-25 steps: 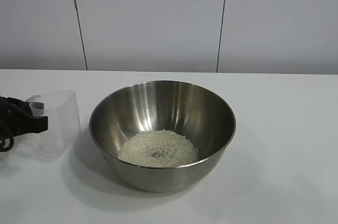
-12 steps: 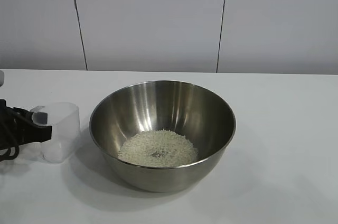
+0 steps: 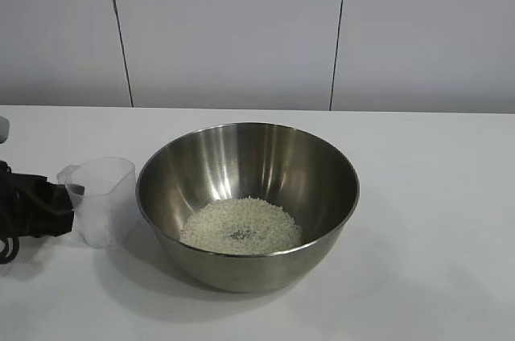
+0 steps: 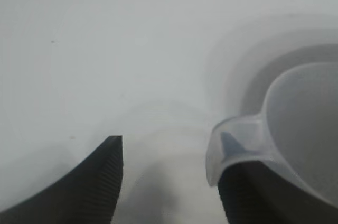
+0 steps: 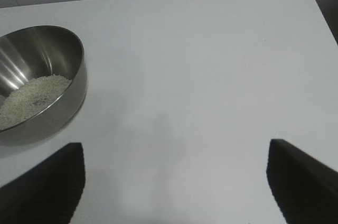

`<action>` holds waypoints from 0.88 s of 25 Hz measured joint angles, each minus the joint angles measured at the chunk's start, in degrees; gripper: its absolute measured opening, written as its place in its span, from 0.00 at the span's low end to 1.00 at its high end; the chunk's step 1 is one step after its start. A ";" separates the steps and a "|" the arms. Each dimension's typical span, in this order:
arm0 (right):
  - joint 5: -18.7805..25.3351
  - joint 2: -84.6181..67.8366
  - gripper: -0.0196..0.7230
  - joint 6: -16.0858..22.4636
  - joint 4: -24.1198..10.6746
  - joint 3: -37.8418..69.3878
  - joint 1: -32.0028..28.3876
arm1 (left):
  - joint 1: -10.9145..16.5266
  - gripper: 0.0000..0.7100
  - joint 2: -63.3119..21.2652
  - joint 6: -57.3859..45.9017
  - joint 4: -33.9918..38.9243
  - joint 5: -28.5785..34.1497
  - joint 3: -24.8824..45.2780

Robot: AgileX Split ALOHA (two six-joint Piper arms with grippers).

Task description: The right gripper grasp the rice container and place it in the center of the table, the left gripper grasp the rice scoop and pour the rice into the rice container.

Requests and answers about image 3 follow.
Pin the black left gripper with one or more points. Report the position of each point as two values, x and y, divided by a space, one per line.
5 204

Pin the clear plastic measuring cup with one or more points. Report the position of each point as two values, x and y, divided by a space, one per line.
104 204

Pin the white rice grains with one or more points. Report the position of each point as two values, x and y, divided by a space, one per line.
241 224

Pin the stainless steel mixing bowl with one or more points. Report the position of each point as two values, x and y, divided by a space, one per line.
249 156

